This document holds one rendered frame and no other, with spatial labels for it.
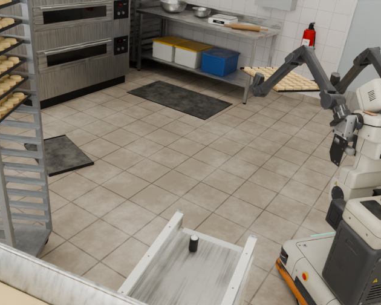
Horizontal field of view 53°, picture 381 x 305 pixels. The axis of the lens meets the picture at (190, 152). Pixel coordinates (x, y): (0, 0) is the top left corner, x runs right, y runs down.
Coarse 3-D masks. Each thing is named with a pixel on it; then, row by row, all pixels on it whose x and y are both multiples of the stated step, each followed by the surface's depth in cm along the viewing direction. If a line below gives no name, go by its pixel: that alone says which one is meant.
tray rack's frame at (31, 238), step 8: (0, 224) 240; (16, 224) 242; (24, 224) 242; (0, 232) 234; (16, 232) 235; (24, 232) 236; (32, 232) 236; (40, 232) 237; (48, 232) 238; (24, 240) 230; (32, 240) 231; (40, 240) 231; (16, 248) 224; (24, 248) 224; (32, 248) 225; (40, 248) 226
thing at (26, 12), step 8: (24, 8) 177; (24, 16) 179; (24, 32) 182; (32, 32) 184; (32, 40) 185; (32, 48) 186; (32, 64) 190; (32, 72) 192; (32, 88) 196; (32, 104) 200; (40, 112) 204; (40, 120) 205; (40, 128) 207; (40, 136) 209; (40, 144) 211; (40, 160) 216; (48, 192) 230; (48, 200) 231; (48, 208) 233; (48, 224) 239
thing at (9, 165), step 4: (8, 164) 218; (12, 164) 218; (16, 164) 218; (20, 164) 218; (24, 164) 218; (28, 164) 218; (4, 168) 217; (8, 168) 217; (12, 168) 217; (16, 168) 218; (20, 168) 218; (24, 168) 218; (28, 168) 219; (32, 168) 219; (36, 168) 219; (40, 168) 219; (44, 168) 219
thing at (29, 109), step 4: (16, 108) 201; (20, 108) 201; (24, 108) 201; (28, 108) 201; (32, 108) 201; (36, 108) 201; (16, 112) 199; (20, 112) 199; (24, 112) 200; (28, 112) 200; (32, 112) 201; (36, 112) 201
